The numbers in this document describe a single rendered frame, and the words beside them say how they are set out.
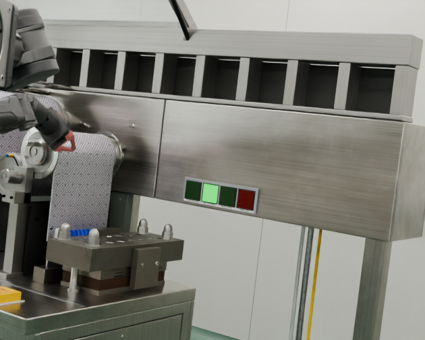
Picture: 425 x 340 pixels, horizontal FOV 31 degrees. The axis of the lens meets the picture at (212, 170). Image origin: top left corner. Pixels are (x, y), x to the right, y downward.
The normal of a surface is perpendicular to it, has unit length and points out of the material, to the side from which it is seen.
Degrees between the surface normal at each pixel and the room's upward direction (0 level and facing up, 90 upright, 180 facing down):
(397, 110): 90
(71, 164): 90
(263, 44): 90
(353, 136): 90
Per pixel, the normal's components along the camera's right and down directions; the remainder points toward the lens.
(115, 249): 0.82, 0.12
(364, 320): -0.56, -0.02
